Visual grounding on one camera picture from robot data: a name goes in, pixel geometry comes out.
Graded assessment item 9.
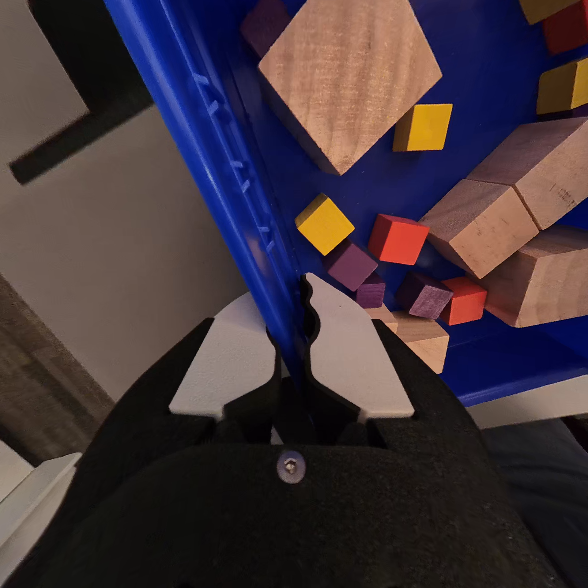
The blue plastic box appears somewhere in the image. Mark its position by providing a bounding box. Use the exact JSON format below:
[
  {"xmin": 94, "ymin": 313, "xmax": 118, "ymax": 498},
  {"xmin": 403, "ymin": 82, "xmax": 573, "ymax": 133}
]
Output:
[{"xmin": 103, "ymin": 0, "xmax": 588, "ymax": 407}]

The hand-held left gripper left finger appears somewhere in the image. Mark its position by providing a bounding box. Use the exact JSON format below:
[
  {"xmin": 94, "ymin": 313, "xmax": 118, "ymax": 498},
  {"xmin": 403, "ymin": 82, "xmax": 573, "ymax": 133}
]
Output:
[{"xmin": 169, "ymin": 293, "xmax": 282, "ymax": 439}]

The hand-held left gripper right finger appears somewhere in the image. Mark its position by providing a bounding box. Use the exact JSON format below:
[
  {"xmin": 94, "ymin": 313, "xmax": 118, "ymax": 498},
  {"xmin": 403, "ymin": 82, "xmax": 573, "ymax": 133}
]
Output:
[{"xmin": 301, "ymin": 273, "xmax": 415, "ymax": 439}]

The pile of wooden cubes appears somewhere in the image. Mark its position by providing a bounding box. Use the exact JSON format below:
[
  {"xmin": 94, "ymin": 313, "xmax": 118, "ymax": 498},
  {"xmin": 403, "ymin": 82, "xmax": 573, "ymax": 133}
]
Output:
[{"xmin": 241, "ymin": 0, "xmax": 588, "ymax": 375}]

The person's dark jacket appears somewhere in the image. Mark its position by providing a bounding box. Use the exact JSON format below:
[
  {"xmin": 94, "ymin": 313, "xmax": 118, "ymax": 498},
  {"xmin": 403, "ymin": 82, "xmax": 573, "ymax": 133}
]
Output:
[{"xmin": 482, "ymin": 417, "xmax": 588, "ymax": 588}]

